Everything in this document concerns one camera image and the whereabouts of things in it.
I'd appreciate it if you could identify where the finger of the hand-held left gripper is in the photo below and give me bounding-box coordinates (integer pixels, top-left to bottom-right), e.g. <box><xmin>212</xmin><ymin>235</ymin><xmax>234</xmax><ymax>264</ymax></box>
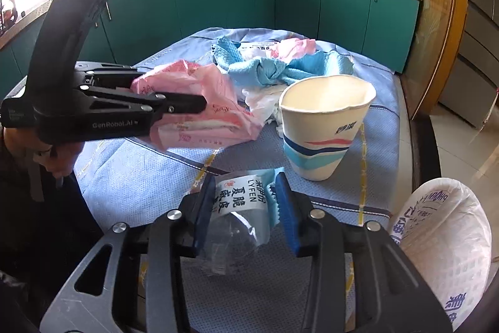
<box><xmin>76</xmin><ymin>61</ymin><xmax>151</xmax><ymax>89</ymax></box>
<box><xmin>78</xmin><ymin>83</ymin><xmax>207</xmax><ymax>122</ymax></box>

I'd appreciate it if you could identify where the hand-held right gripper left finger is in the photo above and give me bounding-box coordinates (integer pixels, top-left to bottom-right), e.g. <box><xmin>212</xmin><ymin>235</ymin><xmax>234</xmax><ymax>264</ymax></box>
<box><xmin>39</xmin><ymin>175</ymin><xmax>217</xmax><ymax>333</ymax></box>

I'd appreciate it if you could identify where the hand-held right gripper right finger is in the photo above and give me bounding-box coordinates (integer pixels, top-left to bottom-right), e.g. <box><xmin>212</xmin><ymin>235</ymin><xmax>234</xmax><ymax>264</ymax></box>
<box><xmin>274</xmin><ymin>170</ymin><xmax>453</xmax><ymax>333</ymax></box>

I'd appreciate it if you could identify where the pink printed plastic bag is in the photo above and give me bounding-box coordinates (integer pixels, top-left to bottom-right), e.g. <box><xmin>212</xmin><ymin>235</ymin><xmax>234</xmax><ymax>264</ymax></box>
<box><xmin>130</xmin><ymin>60</ymin><xmax>266</xmax><ymax>152</ymax></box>

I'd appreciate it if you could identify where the clear snack wrapper white label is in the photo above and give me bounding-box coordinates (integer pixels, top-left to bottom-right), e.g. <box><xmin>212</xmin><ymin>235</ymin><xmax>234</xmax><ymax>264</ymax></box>
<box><xmin>191</xmin><ymin>167</ymin><xmax>285</xmax><ymax>277</ymax></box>

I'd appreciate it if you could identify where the white plastic bag blue print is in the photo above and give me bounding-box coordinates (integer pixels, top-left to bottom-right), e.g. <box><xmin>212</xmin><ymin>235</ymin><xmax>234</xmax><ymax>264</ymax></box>
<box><xmin>388</xmin><ymin>178</ymin><xmax>492</xmax><ymax>331</ymax></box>

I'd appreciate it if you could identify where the person's left hand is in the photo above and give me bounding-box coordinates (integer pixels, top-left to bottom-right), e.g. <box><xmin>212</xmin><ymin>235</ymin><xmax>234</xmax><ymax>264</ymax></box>
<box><xmin>36</xmin><ymin>140</ymin><xmax>81</xmax><ymax>179</ymax></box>

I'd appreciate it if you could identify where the blue tablecloth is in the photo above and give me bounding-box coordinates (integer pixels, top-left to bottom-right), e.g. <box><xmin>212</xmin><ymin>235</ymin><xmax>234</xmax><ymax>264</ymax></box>
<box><xmin>74</xmin><ymin>27</ymin><xmax>401</xmax><ymax>333</ymax></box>

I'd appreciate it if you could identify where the white printed wrapper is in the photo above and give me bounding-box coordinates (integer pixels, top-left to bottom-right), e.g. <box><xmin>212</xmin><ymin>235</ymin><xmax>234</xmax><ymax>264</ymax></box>
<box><xmin>240</xmin><ymin>42</ymin><xmax>279</xmax><ymax>61</ymax></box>

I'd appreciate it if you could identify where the teal waffle cloth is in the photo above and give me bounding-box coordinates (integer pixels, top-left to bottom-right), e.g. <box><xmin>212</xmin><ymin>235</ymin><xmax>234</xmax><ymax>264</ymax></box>
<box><xmin>212</xmin><ymin>37</ymin><xmax>355</xmax><ymax>88</ymax></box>

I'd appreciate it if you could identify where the striped white paper cup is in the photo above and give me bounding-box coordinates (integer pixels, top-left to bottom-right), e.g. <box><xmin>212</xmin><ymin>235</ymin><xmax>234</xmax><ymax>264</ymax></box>
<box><xmin>279</xmin><ymin>75</ymin><xmax>377</xmax><ymax>181</ymax></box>

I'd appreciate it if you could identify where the teal kitchen cabinet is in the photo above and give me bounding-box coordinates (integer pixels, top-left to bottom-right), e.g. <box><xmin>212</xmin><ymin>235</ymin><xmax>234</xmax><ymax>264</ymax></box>
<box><xmin>0</xmin><ymin>0</ymin><xmax>424</xmax><ymax>94</ymax></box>

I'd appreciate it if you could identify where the small pink plastic bag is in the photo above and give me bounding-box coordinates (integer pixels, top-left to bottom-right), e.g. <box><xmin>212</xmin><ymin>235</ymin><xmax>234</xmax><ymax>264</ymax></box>
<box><xmin>269</xmin><ymin>38</ymin><xmax>317</xmax><ymax>61</ymax></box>

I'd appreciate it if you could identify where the person's dark clothing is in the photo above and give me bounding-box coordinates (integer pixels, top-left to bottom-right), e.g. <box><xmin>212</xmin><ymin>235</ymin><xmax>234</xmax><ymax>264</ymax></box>
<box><xmin>0</xmin><ymin>128</ymin><xmax>104</xmax><ymax>330</ymax></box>

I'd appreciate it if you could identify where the grey refrigerator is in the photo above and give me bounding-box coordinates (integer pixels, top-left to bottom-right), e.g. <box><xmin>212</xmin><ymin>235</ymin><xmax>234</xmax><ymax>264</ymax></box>
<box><xmin>438</xmin><ymin>0</ymin><xmax>499</xmax><ymax>129</ymax></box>

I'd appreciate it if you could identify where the wooden glazed door frame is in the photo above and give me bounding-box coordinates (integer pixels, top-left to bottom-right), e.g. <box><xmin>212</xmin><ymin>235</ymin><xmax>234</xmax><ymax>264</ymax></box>
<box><xmin>407</xmin><ymin>0</ymin><xmax>470</xmax><ymax>116</ymax></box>

